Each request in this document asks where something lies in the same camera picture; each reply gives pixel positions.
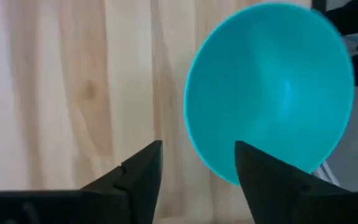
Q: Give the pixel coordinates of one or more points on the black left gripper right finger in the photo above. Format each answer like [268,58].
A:
[278,196]

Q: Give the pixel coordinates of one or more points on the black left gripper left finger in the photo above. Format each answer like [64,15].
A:
[135,193]

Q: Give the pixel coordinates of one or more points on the teal bowl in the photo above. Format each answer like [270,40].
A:
[269,87]

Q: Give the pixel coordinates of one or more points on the silver metal bar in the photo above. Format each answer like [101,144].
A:
[326,174]

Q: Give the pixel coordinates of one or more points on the black aluminium table frame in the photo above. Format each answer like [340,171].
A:
[356,15]

